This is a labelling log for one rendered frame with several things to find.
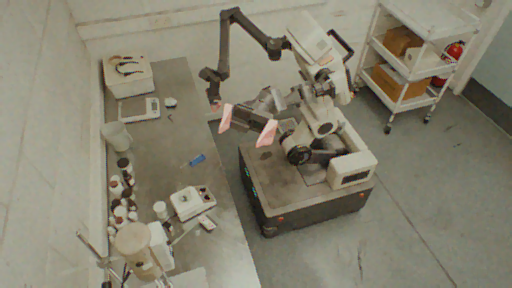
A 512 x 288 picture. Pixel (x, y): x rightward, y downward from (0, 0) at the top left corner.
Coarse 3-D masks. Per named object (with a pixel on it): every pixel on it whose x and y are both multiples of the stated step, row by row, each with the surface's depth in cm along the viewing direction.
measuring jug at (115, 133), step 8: (104, 128) 186; (112, 128) 190; (120, 128) 192; (104, 136) 182; (112, 136) 180; (120, 136) 183; (128, 136) 191; (112, 144) 186; (120, 144) 187; (128, 144) 191
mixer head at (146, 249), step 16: (128, 224) 93; (144, 224) 93; (160, 224) 96; (128, 240) 90; (144, 240) 90; (160, 240) 91; (128, 256) 88; (144, 256) 92; (160, 256) 96; (128, 272) 97; (144, 272) 98; (160, 272) 104
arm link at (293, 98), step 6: (300, 84) 146; (306, 84) 146; (294, 90) 146; (288, 96) 144; (294, 96) 144; (312, 96) 146; (288, 102) 143; (294, 102) 144; (300, 102) 146; (306, 102) 146; (312, 102) 146
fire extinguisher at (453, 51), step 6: (456, 42) 318; (462, 42) 312; (450, 48) 321; (456, 48) 317; (450, 54) 321; (456, 54) 319; (444, 60) 329; (450, 60) 325; (450, 72) 335; (432, 78) 350; (438, 78) 343; (444, 78) 340; (432, 84) 351; (438, 84) 347
